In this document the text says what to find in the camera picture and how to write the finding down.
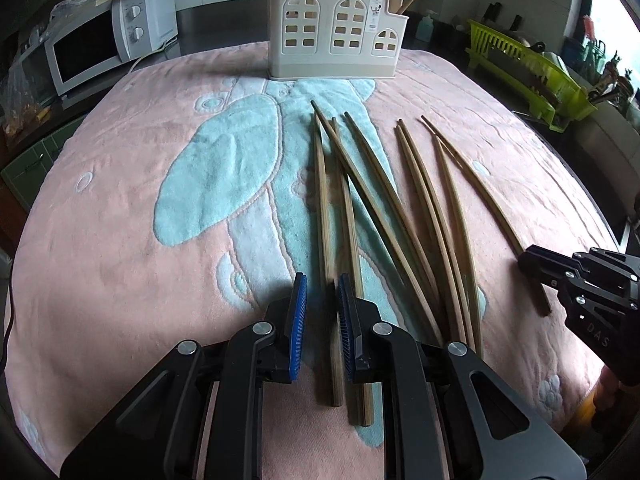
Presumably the white power cable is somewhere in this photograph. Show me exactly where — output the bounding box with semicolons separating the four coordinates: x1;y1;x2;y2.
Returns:
129;35;181;75

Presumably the green plastic dish rack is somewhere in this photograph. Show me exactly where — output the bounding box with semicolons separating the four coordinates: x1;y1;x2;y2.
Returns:
465;19;598;131

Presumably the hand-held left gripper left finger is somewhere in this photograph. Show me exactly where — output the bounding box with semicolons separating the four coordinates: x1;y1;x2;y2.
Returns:
60;272;308;480

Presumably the clear bag with orange food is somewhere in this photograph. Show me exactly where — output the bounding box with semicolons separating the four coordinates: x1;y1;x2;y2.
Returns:
0;35;56;131

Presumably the green base cabinet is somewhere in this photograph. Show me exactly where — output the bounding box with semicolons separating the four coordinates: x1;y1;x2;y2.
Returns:
0;120;86;201

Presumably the white microwave oven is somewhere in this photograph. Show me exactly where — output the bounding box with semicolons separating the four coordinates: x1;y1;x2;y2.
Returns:
44;0;179;98

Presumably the cream plastic utensil holder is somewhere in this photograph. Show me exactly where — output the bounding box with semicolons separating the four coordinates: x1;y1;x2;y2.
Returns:
266;0;410;81

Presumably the pink and teal towel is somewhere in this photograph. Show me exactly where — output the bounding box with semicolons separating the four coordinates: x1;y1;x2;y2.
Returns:
5;47;621;480

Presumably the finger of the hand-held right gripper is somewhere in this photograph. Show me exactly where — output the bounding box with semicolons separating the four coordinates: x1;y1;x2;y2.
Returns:
574;247;640;287
517;244;584;292

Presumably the teal soap bottle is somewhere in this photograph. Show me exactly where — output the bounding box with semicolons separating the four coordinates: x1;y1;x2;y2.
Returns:
416;10;437;43

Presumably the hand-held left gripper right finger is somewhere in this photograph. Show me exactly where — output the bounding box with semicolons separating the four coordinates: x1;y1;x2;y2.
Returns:
336;274;587;480

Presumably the crumpled clear plastic wrap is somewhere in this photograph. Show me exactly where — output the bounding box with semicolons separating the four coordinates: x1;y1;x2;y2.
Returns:
50;0;121;26

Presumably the person's right hand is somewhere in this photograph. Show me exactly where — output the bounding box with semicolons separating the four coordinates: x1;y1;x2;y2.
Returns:
592;364;640;427

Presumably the black cable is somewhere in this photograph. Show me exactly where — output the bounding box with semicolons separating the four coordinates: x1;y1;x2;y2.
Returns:
0;280;16;376

